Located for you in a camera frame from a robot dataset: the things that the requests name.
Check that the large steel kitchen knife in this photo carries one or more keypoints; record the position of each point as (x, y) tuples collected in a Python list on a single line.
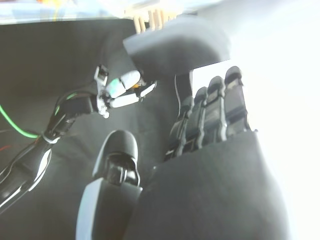
[(180, 42)]

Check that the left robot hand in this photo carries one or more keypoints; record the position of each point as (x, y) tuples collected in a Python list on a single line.
[(212, 195)]

